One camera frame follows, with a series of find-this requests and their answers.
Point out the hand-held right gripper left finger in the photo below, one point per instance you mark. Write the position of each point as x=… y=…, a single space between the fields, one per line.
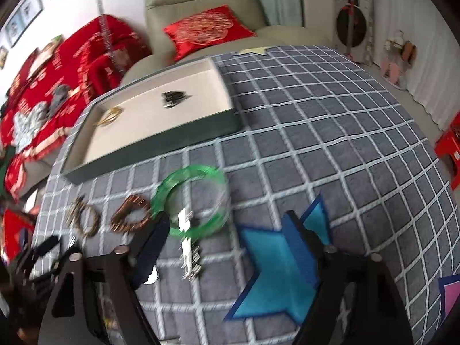
x=151 y=255

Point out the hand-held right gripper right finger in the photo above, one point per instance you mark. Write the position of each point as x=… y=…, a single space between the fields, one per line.
x=298 y=244

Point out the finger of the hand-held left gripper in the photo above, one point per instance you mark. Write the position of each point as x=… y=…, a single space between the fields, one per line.
x=46 y=244

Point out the silver hair clip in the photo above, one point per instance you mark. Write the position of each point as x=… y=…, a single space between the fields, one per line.
x=186 y=255

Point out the green translucent bangle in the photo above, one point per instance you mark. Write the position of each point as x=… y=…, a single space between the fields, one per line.
x=161 y=190

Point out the grey tray with cream lining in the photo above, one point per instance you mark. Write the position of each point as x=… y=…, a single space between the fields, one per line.
x=161 y=122

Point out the blue star patch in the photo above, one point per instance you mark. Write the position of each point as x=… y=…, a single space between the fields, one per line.
x=273 y=258

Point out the red patterned gift box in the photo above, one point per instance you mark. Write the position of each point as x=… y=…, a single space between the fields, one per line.
x=16 y=226

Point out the light grey cloth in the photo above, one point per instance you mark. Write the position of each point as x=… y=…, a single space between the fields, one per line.
x=28 y=125

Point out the black hair clip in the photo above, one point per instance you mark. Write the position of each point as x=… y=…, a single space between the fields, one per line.
x=174 y=99

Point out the purple star patch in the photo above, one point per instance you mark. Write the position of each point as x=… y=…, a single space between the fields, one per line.
x=451 y=294

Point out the red covered sofa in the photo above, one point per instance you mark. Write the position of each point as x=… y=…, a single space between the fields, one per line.
x=72 y=64

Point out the printed photo board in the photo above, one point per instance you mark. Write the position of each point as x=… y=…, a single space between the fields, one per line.
x=46 y=52

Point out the yellow star patch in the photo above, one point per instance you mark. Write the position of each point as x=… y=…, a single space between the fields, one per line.
x=253 y=51

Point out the pink hanging ornaments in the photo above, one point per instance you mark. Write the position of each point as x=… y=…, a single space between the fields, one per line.
x=395 y=68

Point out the silver tinsel strip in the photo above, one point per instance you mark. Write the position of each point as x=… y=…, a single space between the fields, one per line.
x=105 y=25

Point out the red embroidered cushion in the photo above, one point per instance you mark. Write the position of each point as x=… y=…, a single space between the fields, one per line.
x=205 y=30

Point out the white washing machine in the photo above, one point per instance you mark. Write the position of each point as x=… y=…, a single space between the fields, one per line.
x=354 y=18

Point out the white curtain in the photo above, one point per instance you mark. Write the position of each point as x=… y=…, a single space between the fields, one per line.
x=424 y=25

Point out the framed wall picture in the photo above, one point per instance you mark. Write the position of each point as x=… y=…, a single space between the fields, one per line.
x=30 y=7
x=12 y=28

